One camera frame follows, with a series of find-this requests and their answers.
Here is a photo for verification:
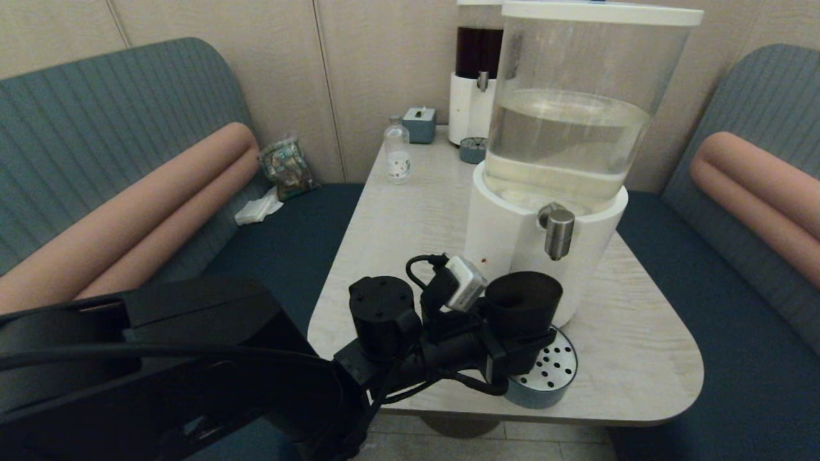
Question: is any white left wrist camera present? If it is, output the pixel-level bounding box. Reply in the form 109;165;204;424
445;255;489;314

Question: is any clear snack bag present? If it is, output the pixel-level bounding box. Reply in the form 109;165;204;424
258;136;319;202

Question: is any clear plastic bottle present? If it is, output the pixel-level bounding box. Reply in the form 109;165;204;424
384;116;411;184

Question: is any teal booth sofa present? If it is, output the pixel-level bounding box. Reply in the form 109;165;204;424
0;36;366;461
605;44;820;461

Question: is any black plastic cup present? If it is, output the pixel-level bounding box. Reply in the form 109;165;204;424
484;271;564;359

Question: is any blue grey tissue box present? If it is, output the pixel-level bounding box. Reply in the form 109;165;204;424
403;107;438;144

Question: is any pink bolster cushion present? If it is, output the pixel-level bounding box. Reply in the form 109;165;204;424
690;132;820;289
0;122;262;314

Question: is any silver water dispenser tap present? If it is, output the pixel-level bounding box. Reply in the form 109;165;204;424
537;203;576;261

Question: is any dark drink dispenser white base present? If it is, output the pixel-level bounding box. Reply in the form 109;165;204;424
448;0;507;147

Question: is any clear water dispenser white base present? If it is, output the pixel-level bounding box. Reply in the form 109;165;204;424
464;0;704;328

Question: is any black left camera cable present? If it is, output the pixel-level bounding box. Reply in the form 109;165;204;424
405;254;457;313

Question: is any small blue round drip tray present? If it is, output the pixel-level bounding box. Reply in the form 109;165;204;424
459;136;489;165

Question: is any round metal drip tray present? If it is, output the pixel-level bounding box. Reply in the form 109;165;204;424
503;325;579;410

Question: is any crumpled white tissue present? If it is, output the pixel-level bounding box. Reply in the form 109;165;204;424
234;186;284;225

